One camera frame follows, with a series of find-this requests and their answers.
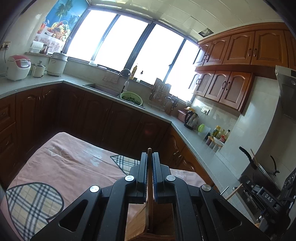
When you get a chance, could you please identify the white red rice cooker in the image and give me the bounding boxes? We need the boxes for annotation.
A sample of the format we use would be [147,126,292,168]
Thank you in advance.
[6,55,31,81]

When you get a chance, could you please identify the black wok pan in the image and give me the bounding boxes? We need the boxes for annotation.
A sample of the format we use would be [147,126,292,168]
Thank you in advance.
[239,146,280,186]

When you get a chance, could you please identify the small white pot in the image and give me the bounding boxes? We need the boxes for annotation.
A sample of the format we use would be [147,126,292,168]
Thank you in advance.
[32,61,46,78]

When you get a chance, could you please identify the brown wooden chopstick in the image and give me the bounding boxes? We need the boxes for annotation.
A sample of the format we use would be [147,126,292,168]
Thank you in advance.
[147,148,154,230]

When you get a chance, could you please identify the sink faucet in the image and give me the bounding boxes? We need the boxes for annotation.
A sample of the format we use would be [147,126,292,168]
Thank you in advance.
[118,68,131,93]

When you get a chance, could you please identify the white cooking pot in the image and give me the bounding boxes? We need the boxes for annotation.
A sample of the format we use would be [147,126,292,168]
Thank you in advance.
[47,52,68,76]

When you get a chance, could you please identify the wooden utensil holder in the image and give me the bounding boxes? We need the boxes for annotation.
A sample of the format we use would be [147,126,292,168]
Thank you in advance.
[125,202,176,240]

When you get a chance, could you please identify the dish drying rack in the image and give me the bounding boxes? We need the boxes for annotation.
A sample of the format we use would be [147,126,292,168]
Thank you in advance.
[148,78,179,115]

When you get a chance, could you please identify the green lidded container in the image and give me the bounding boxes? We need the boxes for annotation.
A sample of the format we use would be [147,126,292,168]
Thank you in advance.
[198,124,205,133]

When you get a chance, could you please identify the green colander bowl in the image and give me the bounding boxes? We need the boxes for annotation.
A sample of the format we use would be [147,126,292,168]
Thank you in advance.
[120,91,143,106]

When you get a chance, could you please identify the pink heart-patterned tablecloth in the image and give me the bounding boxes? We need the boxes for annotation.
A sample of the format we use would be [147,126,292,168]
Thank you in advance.
[0,131,206,241]

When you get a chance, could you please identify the light wooden chopstick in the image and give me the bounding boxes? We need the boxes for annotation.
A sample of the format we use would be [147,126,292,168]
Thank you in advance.
[225,183,243,200]

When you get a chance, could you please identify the range hood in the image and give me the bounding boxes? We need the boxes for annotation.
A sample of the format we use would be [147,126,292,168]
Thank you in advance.
[275,65,296,121]

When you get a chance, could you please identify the electric kettle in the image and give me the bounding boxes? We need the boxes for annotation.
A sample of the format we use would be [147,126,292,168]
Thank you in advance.
[184,110,199,130]

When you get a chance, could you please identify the upper wooden cabinets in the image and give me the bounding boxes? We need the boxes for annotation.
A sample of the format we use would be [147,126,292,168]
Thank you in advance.
[190,22,295,113]

